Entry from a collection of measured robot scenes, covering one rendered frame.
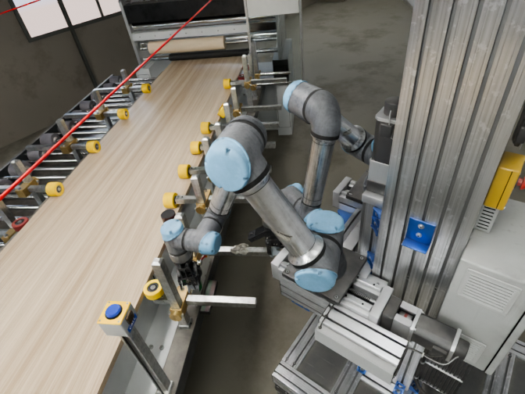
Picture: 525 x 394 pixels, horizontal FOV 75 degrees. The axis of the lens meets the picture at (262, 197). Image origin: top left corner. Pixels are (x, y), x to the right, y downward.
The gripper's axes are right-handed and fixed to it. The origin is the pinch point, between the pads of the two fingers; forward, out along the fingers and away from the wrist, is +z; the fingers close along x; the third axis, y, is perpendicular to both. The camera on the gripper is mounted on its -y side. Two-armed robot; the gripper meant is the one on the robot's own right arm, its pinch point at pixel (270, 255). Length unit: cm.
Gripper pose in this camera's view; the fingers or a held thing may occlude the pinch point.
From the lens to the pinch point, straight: 158.8
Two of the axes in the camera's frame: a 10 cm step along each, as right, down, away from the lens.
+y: 9.9, -0.1, -1.6
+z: 1.0, 7.6, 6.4
